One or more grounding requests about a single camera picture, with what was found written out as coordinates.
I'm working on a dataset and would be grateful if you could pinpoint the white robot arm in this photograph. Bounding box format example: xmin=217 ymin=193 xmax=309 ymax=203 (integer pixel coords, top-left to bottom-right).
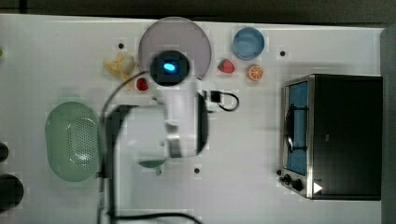
xmin=101 ymin=49 xmax=211 ymax=223

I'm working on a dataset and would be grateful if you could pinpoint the black cup with spatula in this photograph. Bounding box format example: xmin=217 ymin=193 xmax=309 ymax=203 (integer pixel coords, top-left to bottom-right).
xmin=0 ymin=175 xmax=24 ymax=213

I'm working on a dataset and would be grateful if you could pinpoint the plush orange slice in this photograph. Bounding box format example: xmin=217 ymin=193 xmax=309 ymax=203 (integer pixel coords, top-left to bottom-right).
xmin=247 ymin=65 xmax=264 ymax=82

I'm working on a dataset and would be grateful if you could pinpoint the green oval colander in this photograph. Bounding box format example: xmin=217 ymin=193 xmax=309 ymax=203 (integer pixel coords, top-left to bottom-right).
xmin=45 ymin=102 xmax=102 ymax=182

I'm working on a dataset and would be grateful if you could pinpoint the small red strawberry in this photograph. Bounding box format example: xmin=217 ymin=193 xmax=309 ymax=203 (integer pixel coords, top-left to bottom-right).
xmin=135 ymin=77 xmax=149 ymax=91

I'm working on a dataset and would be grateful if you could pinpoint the grey oval plate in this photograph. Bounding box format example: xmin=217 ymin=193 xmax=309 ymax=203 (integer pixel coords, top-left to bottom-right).
xmin=138 ymin=17 xmax=211 ymax=79

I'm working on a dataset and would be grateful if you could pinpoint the black cylinder cup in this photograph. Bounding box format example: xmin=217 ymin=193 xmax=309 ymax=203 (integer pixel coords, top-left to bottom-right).
xmin=0 ymin=143 xmax=9 ymax=161

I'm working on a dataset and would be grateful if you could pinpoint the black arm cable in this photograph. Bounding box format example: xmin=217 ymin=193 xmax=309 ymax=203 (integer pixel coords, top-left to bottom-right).
xmin=96 ymin=70 xmax=241 ymax=224

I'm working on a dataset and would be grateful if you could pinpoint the blue bowl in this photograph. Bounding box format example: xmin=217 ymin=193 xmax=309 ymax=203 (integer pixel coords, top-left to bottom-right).
xmin=233 ymin=27 xmax=265 ymax=61

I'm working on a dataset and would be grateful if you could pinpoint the plush peeled banana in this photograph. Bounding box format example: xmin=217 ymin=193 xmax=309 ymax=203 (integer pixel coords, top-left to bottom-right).
xmin=103 ymin=52 xmax=137 ymax=82

